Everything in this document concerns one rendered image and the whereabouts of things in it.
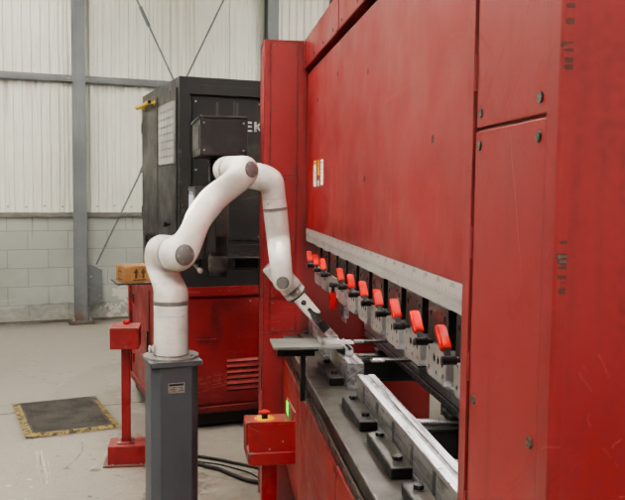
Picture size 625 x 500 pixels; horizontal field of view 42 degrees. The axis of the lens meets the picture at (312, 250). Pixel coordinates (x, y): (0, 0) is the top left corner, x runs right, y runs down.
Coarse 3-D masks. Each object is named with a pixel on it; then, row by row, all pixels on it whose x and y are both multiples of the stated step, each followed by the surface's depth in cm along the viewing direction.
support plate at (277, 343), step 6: (276, 342) 310; (282, 342) 310; (288, 342) 310; (294, 342) 311; (300, 342) 311; (306, 342) 311; (312, 342) 311; (276, 348) 301; (282, 348) 301; (288, 348) 301; (294, 348) 302; (300, 348) 302; (306, 348) 302; (312, 348) 303; (318, 348) 303; (324, 348) 303; (330, 348) 304; (336, 348) 304; (342, 348) 304
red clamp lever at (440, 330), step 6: (438, 324) 163; (438, 330) 162; (444, 330) 162; (438, 336) 161; (444, 336) 161; (438, 342) 161; (444, 342) 160; (444, 348) 159; (450, 348) 159; (444, 354) 158; (450, 354) 158; (444, 360) 157; (450, 360) 157; (456, 360) 157
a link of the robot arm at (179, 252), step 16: (224, 160) 291; (240, 160) 283; (224, 176) 283; (240, 176) 282; (256, 176) 286; (208, 192) 283; (224, 192) 284; (240, 192) 286; (192, 208) 281; (208, 208) 281; (192, 224) 277; (208, 224) 282; (176, 240) 270; (192, 240) 274; (160, 256) 273; (176, 256) 269; (192, 256) 272
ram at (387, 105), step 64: (384, 0) 226; (448, 0) 168; (320, 64) 346; (384, 64) 226; (448, 64) 168; (320, 128) 346; (384, 128) 226; (448, 128) 168; (320, 192) 346; (384, 192) 226; (448, 192) 168; (448, 256) 168
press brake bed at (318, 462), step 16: (288, 368) 374; (288, 384) 374; (304, 416) 316; (320, 416) 276; (304, 432) 316; (320, 432) 275; (304, 448) 316; (320, 448) 272; (336, 448) 241; (288, 464) 374; (304, 464) 316; (320, 464) 272; (336, 464) 242; (304, 480) 316; (320, 480) 272; (336, 480) 240; (352, 480) 216; (304, 496) 316; (320, 496) 272; (336, 496) 240; (352, 496) 217
